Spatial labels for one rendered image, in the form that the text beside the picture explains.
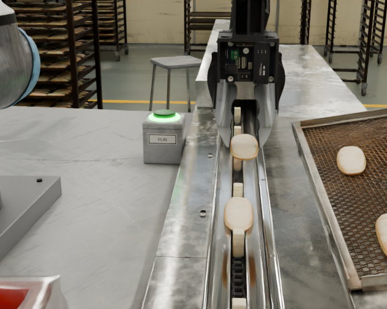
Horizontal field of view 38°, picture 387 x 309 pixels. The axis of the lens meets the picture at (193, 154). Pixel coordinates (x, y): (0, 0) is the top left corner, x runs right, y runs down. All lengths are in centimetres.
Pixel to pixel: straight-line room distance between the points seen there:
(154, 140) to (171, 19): 685
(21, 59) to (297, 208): 45
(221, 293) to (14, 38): 47
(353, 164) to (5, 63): 49
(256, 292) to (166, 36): 733
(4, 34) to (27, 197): 22
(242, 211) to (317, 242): 10
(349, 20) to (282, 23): 88
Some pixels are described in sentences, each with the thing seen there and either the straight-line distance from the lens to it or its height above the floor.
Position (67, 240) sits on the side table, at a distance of 75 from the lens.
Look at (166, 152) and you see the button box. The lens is 99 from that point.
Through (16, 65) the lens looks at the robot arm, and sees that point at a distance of 84.
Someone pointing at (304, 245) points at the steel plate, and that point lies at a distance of 74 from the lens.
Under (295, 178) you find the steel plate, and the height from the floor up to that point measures 82.
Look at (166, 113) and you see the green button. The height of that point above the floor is 91.
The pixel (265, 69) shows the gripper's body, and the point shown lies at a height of 104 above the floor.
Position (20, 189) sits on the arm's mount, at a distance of 85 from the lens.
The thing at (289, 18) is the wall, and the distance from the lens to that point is 779.
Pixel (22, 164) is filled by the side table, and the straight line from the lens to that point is 104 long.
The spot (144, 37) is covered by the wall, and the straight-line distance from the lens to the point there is 788.
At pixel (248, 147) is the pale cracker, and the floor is 93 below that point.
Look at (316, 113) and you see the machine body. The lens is 137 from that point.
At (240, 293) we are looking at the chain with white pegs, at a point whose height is 84.
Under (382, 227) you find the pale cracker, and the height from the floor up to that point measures 91.
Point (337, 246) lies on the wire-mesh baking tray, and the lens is 57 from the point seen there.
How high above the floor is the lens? 116
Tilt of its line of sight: 19 degrees down
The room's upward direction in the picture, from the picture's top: straight up
